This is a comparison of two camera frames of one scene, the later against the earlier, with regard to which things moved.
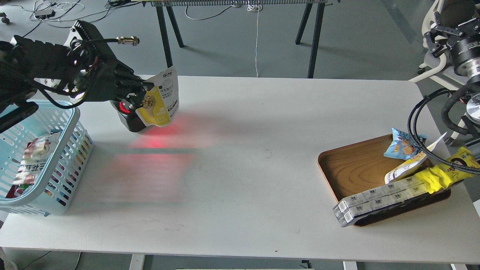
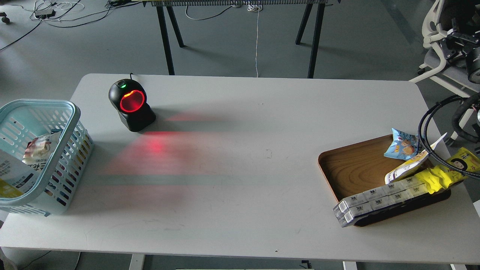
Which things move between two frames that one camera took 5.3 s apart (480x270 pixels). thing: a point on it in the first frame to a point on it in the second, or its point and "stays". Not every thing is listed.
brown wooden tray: x=351 y=169 stays
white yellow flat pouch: x=409 y=167 stays
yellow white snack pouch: x=161 y=100 to x=17 y=177
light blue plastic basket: x=42 y=158 stays
